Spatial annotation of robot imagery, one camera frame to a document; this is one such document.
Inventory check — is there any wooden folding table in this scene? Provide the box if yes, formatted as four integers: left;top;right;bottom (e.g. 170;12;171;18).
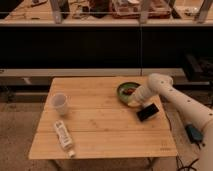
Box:
29;77;177;159

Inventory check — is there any long workbench shelf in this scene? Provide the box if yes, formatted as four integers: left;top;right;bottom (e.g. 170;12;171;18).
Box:
0;0;213;85

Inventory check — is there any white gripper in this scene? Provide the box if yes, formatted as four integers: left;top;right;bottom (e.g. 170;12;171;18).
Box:
128;85;156;108

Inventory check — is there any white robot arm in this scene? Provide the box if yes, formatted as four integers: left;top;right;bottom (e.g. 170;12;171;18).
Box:
128;73;213;171

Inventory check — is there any dark box right background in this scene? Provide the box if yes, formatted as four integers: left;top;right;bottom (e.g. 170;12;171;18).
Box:
182;54;213;81

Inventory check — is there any translucent plastic cup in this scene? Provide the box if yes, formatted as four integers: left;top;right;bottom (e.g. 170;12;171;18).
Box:
50;93;68;116

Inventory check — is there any black rectangular box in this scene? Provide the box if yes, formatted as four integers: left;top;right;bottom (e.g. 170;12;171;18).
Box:
137;103;159;121

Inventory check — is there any green ceramic bowl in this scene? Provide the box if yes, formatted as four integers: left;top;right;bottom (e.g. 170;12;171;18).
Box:
116;82;140;105

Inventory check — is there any brown food in bowl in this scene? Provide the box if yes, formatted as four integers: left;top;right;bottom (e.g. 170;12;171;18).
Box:
122;88;136;95

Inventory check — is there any red tray on shelf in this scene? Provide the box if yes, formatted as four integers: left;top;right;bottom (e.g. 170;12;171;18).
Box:
110;0;171;19

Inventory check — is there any white plastic bottle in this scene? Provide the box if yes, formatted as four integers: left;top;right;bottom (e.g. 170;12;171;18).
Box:
54;120;75;158

